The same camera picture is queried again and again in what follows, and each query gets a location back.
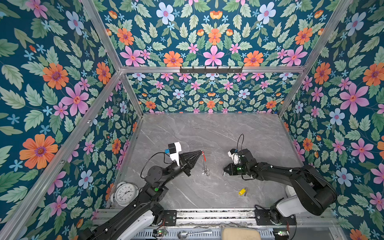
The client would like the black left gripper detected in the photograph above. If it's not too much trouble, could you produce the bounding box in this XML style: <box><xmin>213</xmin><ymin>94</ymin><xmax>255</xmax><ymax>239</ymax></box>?
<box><xmin>160</xmin><ymin>150</ymin><xmax>202</xmax><ymax>188</ymax></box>

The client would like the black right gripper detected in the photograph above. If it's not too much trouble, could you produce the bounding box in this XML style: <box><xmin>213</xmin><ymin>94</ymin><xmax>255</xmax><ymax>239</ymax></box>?
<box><xmin>222</xmin><ymin>162</ymin><xmax>249</xmax><ymax>176</ymax></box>

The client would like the large keyring with red grip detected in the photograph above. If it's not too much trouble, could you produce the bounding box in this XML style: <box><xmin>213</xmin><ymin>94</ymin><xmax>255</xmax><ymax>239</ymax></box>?
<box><xmin>202</xmin><ymin>151</ymin><xmax>210</xmax><ymax>177</ymax></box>

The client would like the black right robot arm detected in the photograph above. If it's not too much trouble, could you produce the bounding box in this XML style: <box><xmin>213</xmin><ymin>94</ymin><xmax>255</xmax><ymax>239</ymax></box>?
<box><xmin>224</xmin><ymin>149</ymin><xmax>338</xmax><ymax>218</ymax></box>

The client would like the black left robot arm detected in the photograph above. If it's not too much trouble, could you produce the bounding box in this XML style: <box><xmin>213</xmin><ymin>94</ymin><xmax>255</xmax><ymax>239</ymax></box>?
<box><xmin>78</xmin><ymin>150</ymin><xmax>203</xmax><ymax>240</ymax></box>

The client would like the beige foam pad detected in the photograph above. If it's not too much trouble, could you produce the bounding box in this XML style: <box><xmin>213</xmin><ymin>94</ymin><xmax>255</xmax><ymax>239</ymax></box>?
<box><xmin>221</xmin><ymin>228</ymin><xmax>262</xmax><ymax>240</ymax></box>

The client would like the white square clock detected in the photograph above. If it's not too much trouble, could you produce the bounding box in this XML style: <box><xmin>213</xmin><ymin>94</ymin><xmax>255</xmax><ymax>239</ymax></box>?
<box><xmin>285</xmin><ymin>185</ymin><xmax>297</xmax><ymax>198</ymax></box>

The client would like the round white alarm clock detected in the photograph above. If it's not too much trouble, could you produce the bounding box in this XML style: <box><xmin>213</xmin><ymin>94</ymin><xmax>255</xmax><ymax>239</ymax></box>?
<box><xmin>110</xmin><ymin>182</ymin><xmax>139</xmax><ymax>207</ymax></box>

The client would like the metal spoon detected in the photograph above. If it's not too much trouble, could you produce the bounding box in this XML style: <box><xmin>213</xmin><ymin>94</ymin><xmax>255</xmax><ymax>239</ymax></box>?
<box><xmin>177</xmin><ymin>230</ymin><xmax>213</xmax><ymax>240</ymax></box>

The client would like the aluminium horizontal back bar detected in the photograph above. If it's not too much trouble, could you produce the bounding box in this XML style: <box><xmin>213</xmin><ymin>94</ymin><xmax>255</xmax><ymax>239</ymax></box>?
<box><xmin>121</xmin><ymin>66</ymin><xmax>304</xmax><ymax>74</ymax></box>

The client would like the aluminium left diagonal bar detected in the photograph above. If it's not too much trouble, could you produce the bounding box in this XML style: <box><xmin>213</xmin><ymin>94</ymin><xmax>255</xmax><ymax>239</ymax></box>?
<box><xmin>1</xmin><ymin>71</ymin><xmax>122</xmax><ymax>240</ymax></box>

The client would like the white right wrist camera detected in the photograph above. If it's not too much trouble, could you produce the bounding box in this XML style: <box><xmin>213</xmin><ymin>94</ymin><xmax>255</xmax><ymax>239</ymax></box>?
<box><xmin>228</xmin><ymin>149</ymin><xmax>240</xmax><ymax>165</ymax></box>

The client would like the black left camera cable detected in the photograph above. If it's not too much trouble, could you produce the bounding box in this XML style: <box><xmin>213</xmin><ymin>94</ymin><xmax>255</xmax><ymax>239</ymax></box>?
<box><xmin>140</xmin><ymin>151</ymin><xmax>172</xmax><ymax>180</ymax></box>

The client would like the black camera cable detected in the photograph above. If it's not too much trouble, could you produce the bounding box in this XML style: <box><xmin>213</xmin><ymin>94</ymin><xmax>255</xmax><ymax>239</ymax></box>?
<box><xmin>140</xmin><ymin>151</ymin><xmax>172</xmax><ymax>180</ymax></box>
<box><xmin>235</xmin><ymin>133</ymin><xmax>245</xmax><ymax>152</ymax></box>

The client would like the black right camera cable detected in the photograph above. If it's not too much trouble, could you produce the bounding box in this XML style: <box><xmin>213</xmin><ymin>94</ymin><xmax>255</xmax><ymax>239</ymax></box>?
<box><xmin>235</xmin><ymin>133</ymin><xmax>245</xmax><ymax>152</ymax></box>

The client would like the black hook rail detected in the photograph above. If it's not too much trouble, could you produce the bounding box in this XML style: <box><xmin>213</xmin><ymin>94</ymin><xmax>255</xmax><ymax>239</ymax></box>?
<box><xmin>179</xmin><ymin>66</ymin><xmax>243</xmax><ymax>75</ymax></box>

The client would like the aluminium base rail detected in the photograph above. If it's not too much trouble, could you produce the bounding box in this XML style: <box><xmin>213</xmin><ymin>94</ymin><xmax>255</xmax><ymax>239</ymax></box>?
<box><xmin>98</xmin><ymin>207</ymin><xmax>340</xmax><ymax>230</ymax></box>

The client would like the aluminium frame post back left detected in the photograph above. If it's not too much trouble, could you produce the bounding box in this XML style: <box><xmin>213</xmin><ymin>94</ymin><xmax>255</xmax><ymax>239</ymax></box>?
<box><xmin>82</xmin><ymin>0</ymin><xmax>143</xmax><ymax>120</ymax></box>

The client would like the aluminium frame post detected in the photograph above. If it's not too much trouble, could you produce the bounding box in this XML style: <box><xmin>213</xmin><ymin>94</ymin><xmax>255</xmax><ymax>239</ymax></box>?
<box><xmin>278</xmin><ymin>0</ymin><xmax>353</xmax><ymax>119</ymax></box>
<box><xmin>82</xmin><ymin>0</ymin><xmax>143</xmax><ymax>120</ymax></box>

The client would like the aluminium frame post back right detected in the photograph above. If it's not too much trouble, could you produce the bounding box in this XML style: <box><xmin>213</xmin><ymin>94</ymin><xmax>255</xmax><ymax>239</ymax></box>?
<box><xmin>278</xmin><ymin>0</ymin><xmax>353</xmax><ymax>119</ymax></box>

